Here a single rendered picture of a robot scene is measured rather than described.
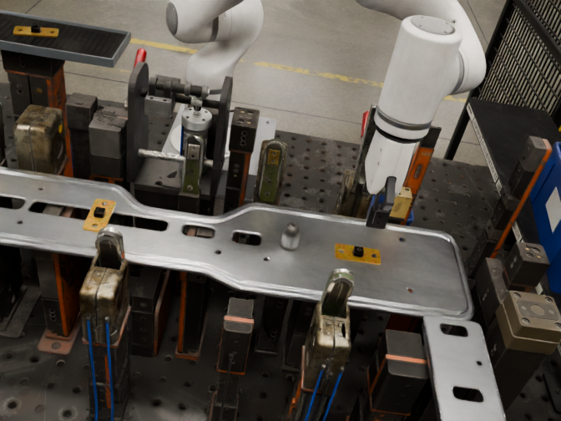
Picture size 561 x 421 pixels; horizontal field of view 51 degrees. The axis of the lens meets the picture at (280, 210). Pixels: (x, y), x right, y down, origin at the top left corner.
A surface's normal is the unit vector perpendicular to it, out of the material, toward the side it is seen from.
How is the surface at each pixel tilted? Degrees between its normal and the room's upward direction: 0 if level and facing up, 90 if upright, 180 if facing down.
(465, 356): 0
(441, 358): 0
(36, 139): 90
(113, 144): 90
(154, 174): 0
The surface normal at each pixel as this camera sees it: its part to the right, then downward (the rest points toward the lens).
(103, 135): -0.06, 0.63
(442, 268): 0.15, -0.76
